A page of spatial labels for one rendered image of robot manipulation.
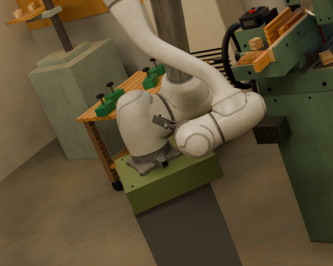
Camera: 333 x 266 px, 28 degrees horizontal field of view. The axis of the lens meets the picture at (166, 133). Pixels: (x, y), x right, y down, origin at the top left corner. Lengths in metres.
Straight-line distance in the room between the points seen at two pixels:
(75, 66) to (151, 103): 2.10
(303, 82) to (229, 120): 0.63
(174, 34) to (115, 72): 2.51
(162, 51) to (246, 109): 0.31
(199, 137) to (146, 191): 0.49
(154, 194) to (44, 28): 3.20
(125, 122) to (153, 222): 0.38
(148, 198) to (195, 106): 0.38
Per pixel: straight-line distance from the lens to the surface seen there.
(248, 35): 2.69
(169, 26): 2.23
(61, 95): 4.62
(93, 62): 4.59
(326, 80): 2.50
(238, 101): 1.98
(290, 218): 3.18
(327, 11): 2.40
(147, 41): 2.01
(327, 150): 2.66
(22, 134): 5.32
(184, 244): 2.52
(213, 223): 2.51
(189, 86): 2.38
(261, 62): 2.36
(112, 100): 3.81
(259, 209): 3.33
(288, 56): 2.45
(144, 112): 2.37
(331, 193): 2.77
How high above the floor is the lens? 1.65
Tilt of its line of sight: 21 degrees down
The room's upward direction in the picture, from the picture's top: 22 degrees counter-clockwise
